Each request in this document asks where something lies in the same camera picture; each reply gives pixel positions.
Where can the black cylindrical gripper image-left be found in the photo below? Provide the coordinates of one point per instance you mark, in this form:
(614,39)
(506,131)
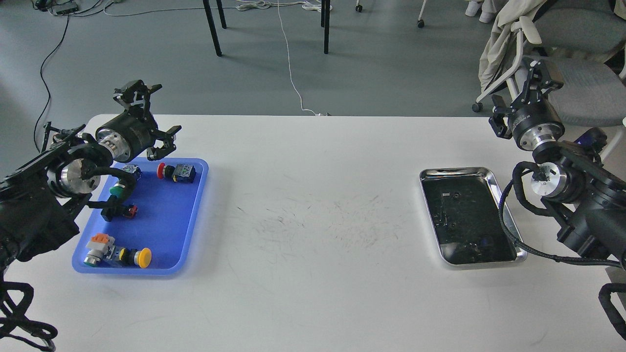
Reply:
(126,136)

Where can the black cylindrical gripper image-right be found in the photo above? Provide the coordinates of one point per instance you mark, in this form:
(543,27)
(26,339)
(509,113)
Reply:
(537,122)

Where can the silver metal tray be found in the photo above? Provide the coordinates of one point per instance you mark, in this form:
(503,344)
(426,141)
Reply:
(482,238)

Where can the blue plastic tray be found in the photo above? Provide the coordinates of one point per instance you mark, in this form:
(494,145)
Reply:
(167,213)

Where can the grey office chair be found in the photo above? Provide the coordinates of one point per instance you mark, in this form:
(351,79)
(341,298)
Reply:
(579,36)

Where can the white shoe of person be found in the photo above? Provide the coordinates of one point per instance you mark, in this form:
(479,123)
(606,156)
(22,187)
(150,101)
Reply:
(486,9)

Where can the beige jacket on chair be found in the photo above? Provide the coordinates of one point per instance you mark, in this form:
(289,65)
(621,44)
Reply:
(500,35)

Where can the yellow mushroom push button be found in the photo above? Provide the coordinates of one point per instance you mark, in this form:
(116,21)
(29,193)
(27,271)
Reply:
(124,257)

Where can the black table leg left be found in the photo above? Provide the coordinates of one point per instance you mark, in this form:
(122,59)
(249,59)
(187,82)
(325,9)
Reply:
(212,25)

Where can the black table leg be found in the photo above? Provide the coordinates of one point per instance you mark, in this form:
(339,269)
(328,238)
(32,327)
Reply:
(325,8)
(212,25)

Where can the black power strip on floor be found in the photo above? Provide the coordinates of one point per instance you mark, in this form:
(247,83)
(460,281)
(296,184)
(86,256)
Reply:
(65,8)

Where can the black table leg right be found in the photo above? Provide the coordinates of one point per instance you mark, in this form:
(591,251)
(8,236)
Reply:
(325,8)

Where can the green push button switch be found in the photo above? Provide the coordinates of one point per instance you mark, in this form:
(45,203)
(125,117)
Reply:
(127,178)

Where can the red push button switch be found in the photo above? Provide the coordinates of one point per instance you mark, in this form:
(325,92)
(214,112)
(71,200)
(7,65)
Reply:
(180,173)

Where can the grey switch orange top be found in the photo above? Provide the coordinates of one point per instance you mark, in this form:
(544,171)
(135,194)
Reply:
(99,246)

